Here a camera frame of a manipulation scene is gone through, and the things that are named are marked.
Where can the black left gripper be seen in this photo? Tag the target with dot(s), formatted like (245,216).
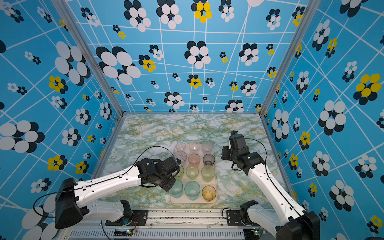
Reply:
(169,187)

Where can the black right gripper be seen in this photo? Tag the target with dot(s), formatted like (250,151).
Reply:
(225,149)

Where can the bright green plastic cup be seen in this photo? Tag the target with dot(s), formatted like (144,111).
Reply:
(181,173)

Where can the dark grey plastic cup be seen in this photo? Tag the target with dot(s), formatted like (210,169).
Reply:
(209,159)

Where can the teal textured cup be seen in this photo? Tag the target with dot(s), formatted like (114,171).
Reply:
(192,190)
(177,189)

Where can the large clear plastic cup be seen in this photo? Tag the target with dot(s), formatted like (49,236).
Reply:
(181,155)

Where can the light green textured cup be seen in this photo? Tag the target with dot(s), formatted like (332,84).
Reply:
(208,173)

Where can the pale green plastic cup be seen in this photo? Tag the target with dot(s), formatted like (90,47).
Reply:
(192,172)

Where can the pink textured plastic cup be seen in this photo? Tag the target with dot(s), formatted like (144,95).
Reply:
(194,159)

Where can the small clear faceted glass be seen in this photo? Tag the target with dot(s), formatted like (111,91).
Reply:
(194,147)

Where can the amber yellow plastic cup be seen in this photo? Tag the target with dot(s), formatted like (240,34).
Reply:
(209,193)

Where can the clear textured plastic cup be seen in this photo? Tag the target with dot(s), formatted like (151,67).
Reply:
(207,148)

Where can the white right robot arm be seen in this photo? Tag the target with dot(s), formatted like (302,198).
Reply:
(290,221)

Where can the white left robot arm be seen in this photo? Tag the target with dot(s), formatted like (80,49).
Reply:
(78,201)

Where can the pale pink plastic tray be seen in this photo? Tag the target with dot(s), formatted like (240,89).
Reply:
(183,200)

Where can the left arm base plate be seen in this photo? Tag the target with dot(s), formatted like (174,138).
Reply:
(135,218)

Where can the aluminium front rail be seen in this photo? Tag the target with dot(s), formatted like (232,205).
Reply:
(168,225)

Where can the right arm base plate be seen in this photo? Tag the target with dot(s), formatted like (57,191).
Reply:
(234,219)

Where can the right aluminium corner post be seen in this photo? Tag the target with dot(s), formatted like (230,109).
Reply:
(288,57)

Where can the aluminium corner post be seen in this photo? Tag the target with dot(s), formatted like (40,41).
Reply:
(288,57)
(78,36)

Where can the left aluminium corner post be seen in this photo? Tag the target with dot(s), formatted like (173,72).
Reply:
(78,36)

